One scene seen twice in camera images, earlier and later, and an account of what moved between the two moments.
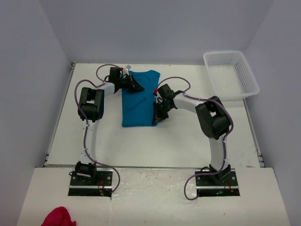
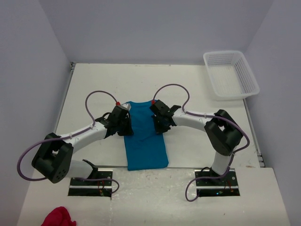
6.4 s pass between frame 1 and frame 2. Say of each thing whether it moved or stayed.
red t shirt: stayed
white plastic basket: stayed
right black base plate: stayed
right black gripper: moved
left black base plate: stayed
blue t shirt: moved
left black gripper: moved
